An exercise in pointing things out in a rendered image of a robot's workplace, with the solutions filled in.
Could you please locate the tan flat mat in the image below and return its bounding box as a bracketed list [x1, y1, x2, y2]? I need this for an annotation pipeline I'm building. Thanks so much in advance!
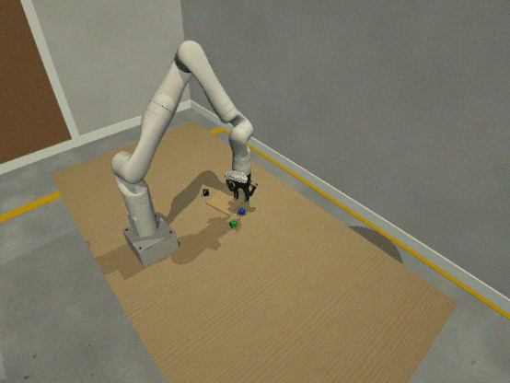
[205, 187, 245, 215]

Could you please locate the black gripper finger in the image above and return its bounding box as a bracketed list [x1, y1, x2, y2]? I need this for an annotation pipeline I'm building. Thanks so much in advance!
[242, 182, 258, 203]
[226, 179, 238, 200]

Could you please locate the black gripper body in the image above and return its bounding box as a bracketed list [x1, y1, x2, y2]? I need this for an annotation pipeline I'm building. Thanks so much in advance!
[232, 174, 251, 190]

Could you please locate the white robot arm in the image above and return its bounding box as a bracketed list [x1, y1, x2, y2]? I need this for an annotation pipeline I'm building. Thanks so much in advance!
[111, 41, 253, 238]

